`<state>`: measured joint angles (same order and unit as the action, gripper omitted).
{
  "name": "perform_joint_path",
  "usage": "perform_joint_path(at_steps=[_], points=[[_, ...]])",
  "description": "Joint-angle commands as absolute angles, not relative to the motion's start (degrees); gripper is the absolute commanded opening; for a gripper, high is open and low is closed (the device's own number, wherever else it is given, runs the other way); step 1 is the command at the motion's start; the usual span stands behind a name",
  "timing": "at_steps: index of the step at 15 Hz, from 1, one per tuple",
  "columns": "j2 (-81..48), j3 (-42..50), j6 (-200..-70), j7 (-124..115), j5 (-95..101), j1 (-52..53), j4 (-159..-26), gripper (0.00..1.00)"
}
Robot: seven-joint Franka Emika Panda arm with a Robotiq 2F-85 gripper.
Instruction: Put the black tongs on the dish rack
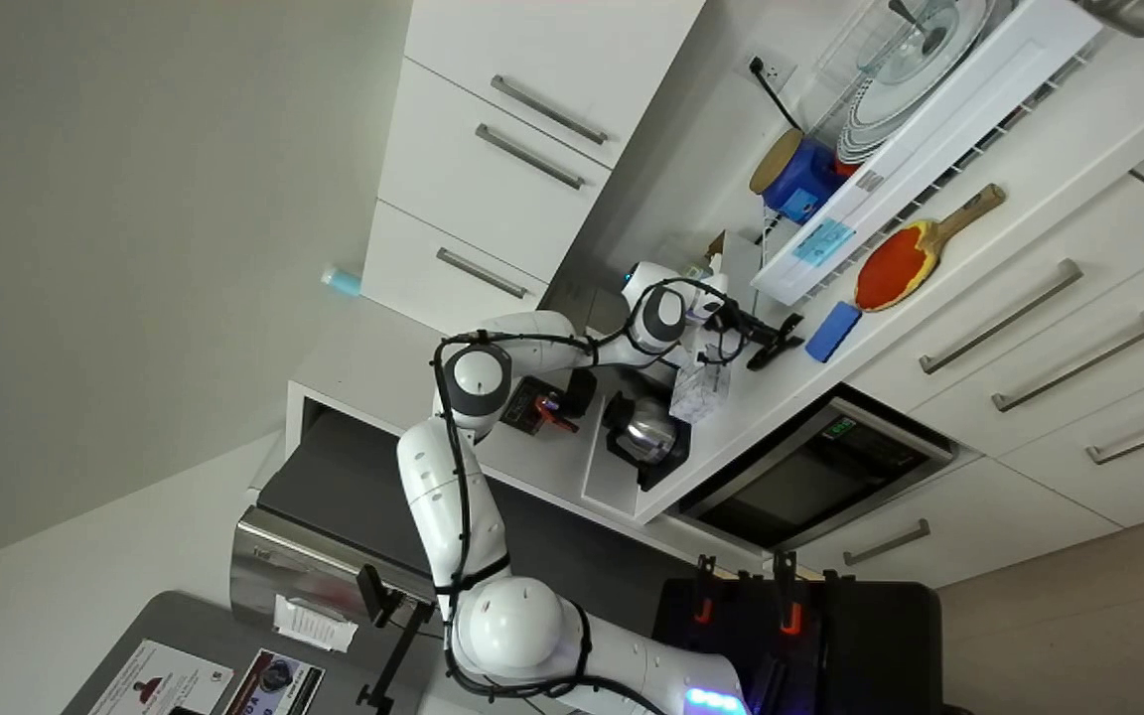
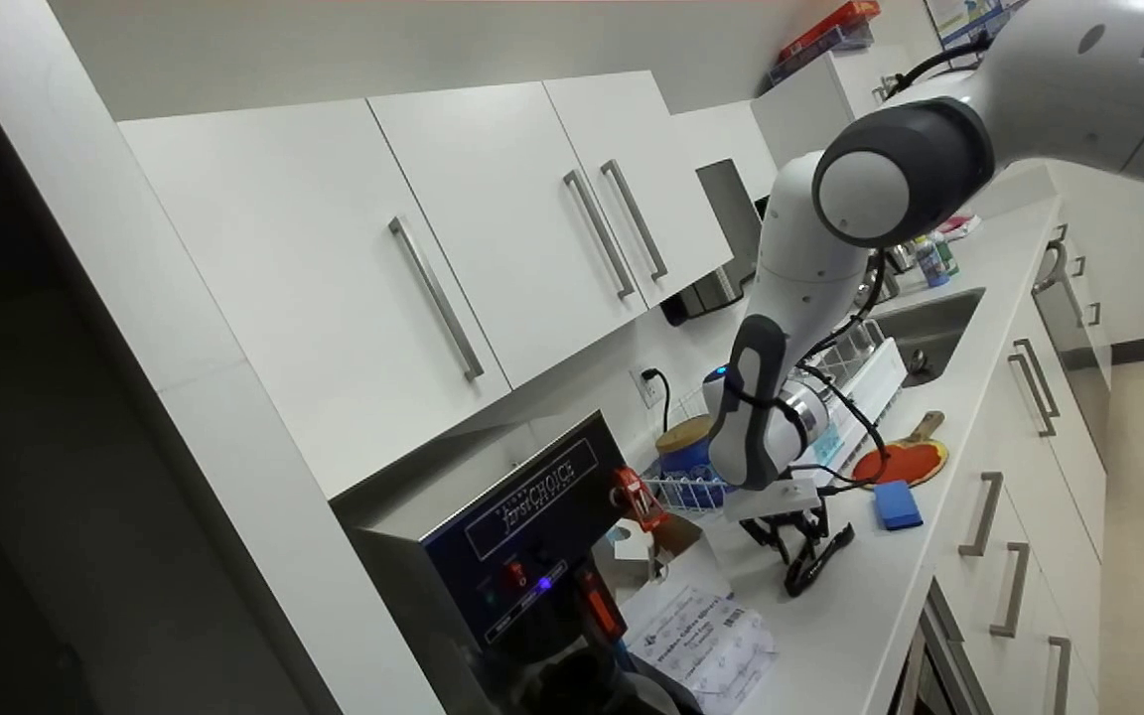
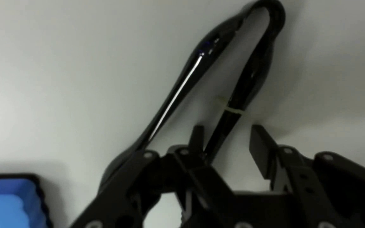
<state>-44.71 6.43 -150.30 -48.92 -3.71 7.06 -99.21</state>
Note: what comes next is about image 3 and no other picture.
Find black tongs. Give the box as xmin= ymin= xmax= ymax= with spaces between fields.
xmin=99 ymin=0 xmax=288 ymax=194

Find blue tray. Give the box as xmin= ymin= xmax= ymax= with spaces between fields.
xmin=0 ymin=173 xmax=54 ymax=228

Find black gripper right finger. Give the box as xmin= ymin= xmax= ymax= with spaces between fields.
xmin=249 ymin=123 xmax=365 ymax=228

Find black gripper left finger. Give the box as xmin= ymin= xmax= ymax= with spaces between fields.
xmin=69 ymin=124 xmax=238 ymax=228

